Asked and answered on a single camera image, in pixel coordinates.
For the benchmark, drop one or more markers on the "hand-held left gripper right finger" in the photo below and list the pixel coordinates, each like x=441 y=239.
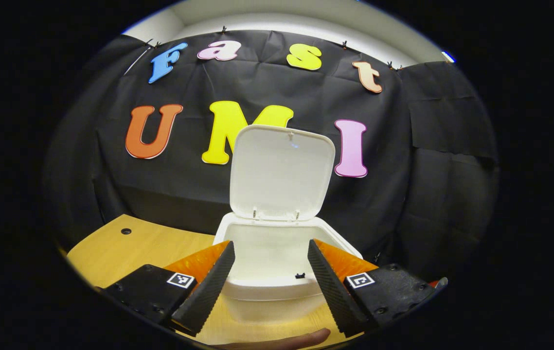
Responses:
x=332 y=287

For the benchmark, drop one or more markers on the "ceiling light panel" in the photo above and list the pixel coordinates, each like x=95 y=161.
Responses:
x=448 y=56

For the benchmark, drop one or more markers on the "wooden desktop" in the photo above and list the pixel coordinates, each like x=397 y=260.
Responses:
x=150 y=248

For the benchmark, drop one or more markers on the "white desktop garbage bin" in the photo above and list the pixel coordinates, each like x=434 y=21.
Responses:
x=279 y=170

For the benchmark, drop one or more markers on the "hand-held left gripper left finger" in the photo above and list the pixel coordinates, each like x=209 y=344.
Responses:
x=211 y=287

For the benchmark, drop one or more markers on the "black backdrop cloth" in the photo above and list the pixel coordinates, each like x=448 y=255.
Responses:
x=393 y=170

